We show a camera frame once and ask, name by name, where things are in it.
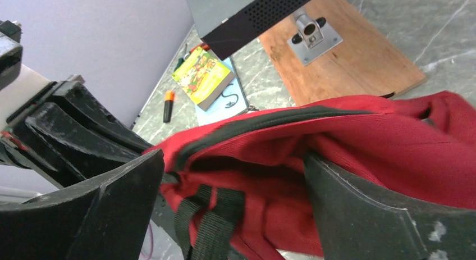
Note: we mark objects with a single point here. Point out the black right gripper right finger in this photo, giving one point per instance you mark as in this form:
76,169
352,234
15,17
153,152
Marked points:
357,219

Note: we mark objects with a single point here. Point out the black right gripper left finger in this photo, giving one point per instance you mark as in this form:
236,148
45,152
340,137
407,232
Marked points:
105,217

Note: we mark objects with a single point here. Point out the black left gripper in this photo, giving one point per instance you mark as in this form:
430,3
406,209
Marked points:
60,130

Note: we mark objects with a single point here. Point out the red backpack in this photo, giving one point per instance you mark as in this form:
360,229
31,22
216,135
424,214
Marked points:
241,181

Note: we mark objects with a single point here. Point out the orange black marker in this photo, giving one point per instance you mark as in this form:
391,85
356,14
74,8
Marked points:
168,106

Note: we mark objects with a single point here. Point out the green treehouse book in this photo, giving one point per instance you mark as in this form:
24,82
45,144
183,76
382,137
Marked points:
203,77

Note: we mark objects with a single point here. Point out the light blue notebook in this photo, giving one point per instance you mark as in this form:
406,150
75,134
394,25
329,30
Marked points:
231,102

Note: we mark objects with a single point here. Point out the wooden base board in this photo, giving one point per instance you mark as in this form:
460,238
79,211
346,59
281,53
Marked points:
365,62

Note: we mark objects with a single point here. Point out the red handled adjustable wrench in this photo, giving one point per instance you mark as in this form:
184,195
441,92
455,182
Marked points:
204,46

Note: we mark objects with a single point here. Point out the metal stand bracket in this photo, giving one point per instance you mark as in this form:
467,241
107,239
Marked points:
314,37

